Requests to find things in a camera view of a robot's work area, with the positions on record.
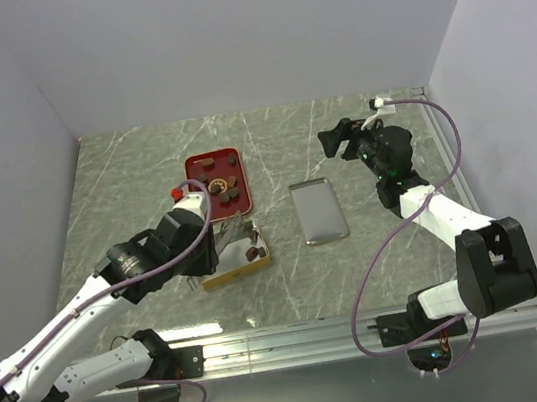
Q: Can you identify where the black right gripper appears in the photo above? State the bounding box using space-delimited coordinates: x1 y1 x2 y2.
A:
316 113 397 189

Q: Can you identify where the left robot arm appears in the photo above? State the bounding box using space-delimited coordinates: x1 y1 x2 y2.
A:
0 194 218 402

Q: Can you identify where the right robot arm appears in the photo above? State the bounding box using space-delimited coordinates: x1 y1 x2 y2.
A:
317 117 537 339

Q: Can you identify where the light brown round chocolate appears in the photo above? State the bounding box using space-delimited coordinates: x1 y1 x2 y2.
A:
199 158 214 168

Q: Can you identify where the gold tin box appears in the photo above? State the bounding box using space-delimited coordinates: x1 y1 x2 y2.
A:
191 218 275 292

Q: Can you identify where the red rectangular tray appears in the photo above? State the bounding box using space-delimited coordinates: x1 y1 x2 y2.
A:
183 147 253 222

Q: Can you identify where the silver tin lid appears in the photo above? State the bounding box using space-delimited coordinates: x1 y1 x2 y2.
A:
289 178 349 246

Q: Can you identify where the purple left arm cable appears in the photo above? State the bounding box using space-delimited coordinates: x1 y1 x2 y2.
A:
0 177 242 402

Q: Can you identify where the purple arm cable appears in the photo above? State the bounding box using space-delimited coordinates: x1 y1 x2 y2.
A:
0 177 242 402
320 89 497 390

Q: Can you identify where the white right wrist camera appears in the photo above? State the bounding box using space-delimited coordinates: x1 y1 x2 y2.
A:
361 96 397 130

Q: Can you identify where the aluminium mounting rail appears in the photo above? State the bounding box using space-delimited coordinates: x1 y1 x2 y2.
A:
83 286 537 400

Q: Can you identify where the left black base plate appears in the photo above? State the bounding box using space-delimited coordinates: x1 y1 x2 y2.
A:
142 345 204 380

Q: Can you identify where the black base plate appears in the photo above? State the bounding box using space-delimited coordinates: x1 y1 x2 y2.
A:
372 310 451 348
142 345 204 380

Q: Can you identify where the black box under rail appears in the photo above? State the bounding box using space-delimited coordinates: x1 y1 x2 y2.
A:
137 386 181 402

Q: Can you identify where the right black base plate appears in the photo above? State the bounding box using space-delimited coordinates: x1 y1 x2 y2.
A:
372 310 451 348

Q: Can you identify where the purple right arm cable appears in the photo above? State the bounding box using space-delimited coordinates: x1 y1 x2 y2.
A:
320 89 497 390

